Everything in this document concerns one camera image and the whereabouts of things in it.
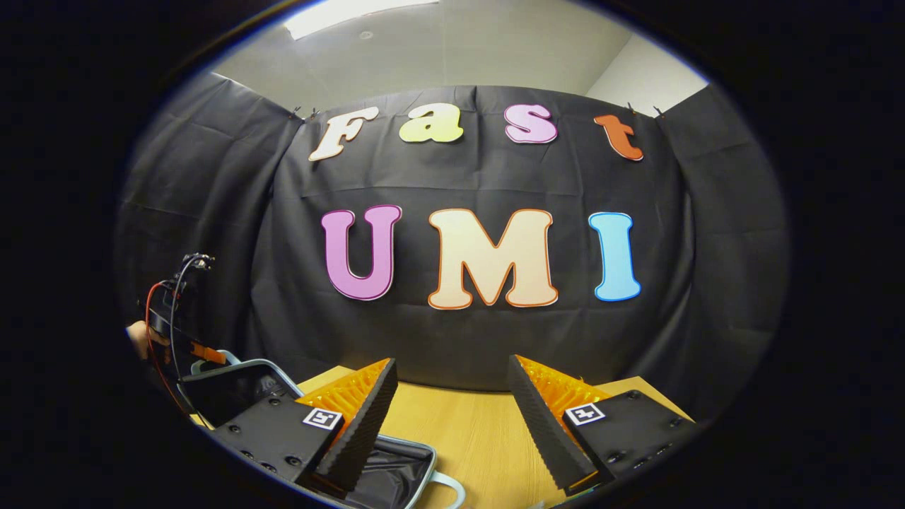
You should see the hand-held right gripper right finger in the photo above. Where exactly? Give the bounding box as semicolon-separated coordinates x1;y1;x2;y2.
506;356;704;496

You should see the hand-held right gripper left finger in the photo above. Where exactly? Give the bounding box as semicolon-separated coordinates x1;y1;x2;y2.
211;358;399;501

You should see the light blue suitcase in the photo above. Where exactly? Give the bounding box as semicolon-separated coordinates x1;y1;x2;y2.
177;349;467;509

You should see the black backdrop cloth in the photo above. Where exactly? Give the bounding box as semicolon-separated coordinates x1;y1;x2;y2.
113;71;791;425

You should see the long ceiling light panel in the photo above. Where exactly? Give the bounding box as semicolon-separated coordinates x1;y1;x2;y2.
283;0;440;41

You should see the black cable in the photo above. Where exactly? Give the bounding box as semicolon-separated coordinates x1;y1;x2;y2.
168;254;214;419

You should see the red cable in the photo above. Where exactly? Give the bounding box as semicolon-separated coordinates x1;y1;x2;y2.
144;281;195;419

